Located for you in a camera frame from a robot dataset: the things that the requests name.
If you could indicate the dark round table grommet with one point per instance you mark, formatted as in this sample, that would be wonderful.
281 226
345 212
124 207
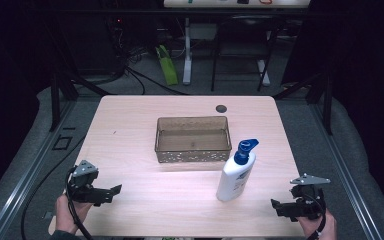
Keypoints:
221 108

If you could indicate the light background desk top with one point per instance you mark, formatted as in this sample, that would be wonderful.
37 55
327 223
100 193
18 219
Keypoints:
213 4

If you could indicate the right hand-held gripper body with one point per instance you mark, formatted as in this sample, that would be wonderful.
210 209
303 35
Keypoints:
308 196

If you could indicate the translucent brown plastic basket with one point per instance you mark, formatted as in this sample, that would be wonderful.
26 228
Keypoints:
193 140

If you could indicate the white desk leg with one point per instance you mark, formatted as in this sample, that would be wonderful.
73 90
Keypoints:
187 56
264 73

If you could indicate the black chair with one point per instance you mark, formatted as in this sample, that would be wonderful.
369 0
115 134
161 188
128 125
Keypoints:
243 33

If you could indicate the small black object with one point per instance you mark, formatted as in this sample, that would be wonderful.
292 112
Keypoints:
243 1

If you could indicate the black metal stand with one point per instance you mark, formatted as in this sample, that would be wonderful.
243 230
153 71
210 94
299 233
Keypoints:
328 103
55 103

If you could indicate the person's left hand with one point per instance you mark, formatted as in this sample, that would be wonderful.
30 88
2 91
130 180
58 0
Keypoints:
67 213

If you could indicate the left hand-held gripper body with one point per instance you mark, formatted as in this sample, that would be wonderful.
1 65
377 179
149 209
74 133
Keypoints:
86 181

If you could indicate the white blue pump lotion bottle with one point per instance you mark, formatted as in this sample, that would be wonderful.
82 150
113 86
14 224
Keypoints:
235 178

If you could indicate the grey metal floor rail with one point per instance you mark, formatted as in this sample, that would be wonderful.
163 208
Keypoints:
346 173
23 180

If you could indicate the person's right hand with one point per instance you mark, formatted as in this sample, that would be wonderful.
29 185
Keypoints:
325 228

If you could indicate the person's dark left sleeve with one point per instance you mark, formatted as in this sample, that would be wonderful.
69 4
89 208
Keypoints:
61 236

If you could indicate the green flat bag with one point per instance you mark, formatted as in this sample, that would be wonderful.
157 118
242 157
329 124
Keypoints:
167 66

